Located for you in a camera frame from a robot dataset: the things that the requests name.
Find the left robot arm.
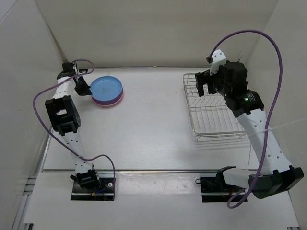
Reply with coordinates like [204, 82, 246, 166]
[45, 62, 101, 193]

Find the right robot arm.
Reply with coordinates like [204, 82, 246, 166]
[195, 61, 304, 199]

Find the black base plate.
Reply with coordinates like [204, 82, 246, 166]
[71, 173, 115, 201]
[195, 177, 241, 203]

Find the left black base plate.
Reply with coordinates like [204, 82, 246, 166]
[71, 173, 115, 201]

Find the wire dish rack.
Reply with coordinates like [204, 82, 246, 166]
[183, 73, 245, 141]

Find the blue plate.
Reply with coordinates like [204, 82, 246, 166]
[90, 76, 123, 101]

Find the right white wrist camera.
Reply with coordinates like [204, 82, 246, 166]
[206, 49, 227, 76]

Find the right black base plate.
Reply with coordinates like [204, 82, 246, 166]
[195, 177, 241, 203]

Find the white cable tie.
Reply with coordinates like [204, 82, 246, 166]
[247, 117, 307, 137]

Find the pink plate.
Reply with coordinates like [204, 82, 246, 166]
[92, 90, 124, 107]

